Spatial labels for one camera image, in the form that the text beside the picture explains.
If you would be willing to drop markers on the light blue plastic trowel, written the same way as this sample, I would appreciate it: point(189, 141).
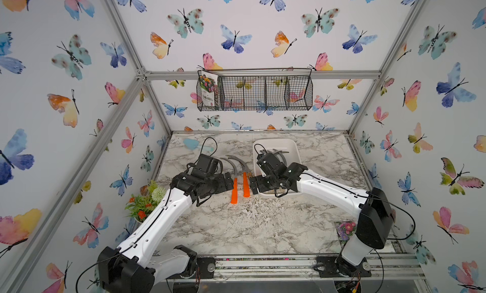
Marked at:
point(193, 145)

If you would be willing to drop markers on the flower seed packet on table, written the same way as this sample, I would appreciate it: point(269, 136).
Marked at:
point(345, 230)

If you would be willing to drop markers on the labelled wooden sickle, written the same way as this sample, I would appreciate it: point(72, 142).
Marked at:
point(281, 155)

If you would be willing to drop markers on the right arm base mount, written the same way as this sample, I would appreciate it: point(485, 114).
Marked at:
point(332, 266)

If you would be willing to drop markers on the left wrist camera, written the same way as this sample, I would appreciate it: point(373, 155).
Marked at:
point(206, 166)

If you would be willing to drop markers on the white plastic storage tray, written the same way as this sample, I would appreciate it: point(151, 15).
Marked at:
point(285, 150)

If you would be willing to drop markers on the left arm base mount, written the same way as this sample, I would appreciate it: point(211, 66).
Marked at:
point(197, 267)

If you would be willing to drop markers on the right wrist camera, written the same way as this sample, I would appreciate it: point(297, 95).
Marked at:
point(262, 157)

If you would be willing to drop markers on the potted artificial flowers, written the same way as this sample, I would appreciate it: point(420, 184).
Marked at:
point(141, 206)

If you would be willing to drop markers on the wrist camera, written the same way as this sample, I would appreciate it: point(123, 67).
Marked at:
point(206, 166)
point(262, 157)

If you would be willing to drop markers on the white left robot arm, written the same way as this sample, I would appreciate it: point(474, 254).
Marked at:
point(132, 266)

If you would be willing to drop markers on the orange handle sickle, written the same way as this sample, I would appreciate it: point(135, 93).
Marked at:
point(246, 175)
point(234, 197)

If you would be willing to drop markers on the flower seed packet in basket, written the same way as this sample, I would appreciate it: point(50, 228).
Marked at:
point(208, 83)

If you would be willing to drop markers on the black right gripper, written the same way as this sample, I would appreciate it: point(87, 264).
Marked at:
point(260, 186)

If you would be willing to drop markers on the black wire wall basket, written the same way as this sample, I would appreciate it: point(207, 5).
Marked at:
point(261, 90)

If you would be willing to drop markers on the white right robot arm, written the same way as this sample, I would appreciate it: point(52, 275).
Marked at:
point(370, 207)

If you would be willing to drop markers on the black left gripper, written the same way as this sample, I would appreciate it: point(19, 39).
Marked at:
point(222, 185)

